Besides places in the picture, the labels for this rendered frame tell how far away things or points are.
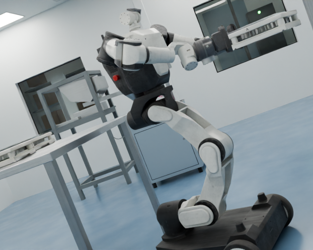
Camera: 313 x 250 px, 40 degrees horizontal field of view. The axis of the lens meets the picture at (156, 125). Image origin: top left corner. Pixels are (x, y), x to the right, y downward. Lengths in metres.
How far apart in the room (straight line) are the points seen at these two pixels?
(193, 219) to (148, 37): 0.97
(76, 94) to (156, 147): 1.47
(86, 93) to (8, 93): 2.82
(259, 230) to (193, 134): 0.56
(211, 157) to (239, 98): 5.02
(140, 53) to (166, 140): 2.71
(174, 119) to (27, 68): 5.83
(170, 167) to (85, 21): 3.71
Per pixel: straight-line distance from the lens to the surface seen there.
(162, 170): 4.50
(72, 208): 1.81
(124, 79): 2.24
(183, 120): 2.14
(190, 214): 2.29
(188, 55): 1.90
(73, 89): 5.45
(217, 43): 1.93
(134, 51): 1.79
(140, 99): 2.24
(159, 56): 1.83
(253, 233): 2.08
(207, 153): 2.10
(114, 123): 2.47
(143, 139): 4.47
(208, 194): 2.25
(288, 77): 7.14
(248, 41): 1.89
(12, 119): 8.00
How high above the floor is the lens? 0.98
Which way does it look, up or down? 4 degrees down
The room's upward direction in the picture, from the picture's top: 21 degrees counter-clockwise
